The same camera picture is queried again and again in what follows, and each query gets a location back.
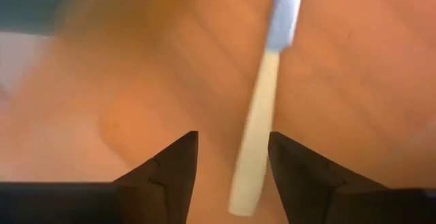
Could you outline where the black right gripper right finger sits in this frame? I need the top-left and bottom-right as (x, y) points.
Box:
(268, 131), (436, 224)

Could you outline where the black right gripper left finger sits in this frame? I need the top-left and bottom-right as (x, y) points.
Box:
(0, 131), (199, 224)

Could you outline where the cream-handled knife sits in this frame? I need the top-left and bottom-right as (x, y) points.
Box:
(227, 0), (305, 217)

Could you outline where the blue-grey plastic bin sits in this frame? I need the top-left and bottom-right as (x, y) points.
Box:
(0, 0), (79, 95)

